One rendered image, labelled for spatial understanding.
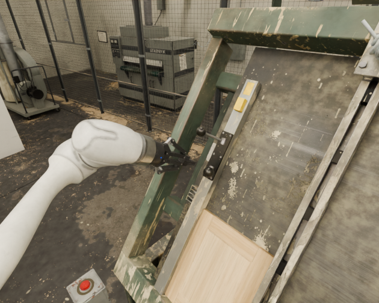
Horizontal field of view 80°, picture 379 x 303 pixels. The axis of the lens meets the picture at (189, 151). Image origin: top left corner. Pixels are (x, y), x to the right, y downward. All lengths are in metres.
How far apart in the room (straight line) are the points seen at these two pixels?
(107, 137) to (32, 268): 2.16
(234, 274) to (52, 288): 1.77
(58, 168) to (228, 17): 0.84
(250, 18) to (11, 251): 0.97
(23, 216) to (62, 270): 1.95
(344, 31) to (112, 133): 0.71
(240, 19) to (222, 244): 0.86
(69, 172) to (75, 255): 1.90
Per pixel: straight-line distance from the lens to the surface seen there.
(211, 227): 0.94
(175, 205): 1.10
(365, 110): 0.79
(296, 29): 0.91
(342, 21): 0.89
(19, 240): 0.51
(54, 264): 2.54
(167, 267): 1.07
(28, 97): 5.90
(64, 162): 0.66
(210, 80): 1.08
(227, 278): 0.95
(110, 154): 0.56
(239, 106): 0.90
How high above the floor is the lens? 1.91
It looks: 32 degrees down
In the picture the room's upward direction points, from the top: straight up
